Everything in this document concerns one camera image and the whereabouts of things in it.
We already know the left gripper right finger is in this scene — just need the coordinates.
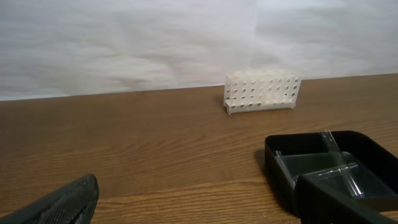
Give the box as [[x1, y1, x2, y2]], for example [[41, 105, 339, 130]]
[[294, 174, 398, 224]]

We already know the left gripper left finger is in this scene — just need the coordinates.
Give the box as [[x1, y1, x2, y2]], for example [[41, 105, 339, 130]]
[[0, 173, 100, 224]]

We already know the clear test tube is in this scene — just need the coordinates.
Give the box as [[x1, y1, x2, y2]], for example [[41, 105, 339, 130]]
[[293, 162, 361, 184], [320, 129, 366, 200], [273, 150, 299, 189]]

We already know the black tray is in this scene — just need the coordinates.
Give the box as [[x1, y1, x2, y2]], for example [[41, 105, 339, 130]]
[[264, 130, 398, 218]]

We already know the white test tube rack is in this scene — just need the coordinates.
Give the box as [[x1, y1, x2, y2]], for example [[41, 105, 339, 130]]
[[223, 68, 302, 116]]

